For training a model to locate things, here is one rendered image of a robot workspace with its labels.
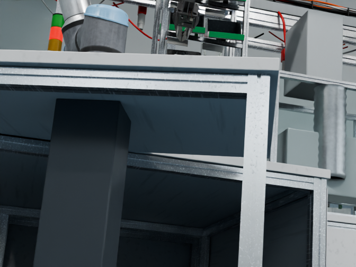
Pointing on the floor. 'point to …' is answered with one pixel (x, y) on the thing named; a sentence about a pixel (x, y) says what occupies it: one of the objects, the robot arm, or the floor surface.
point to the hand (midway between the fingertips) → (181, 36)
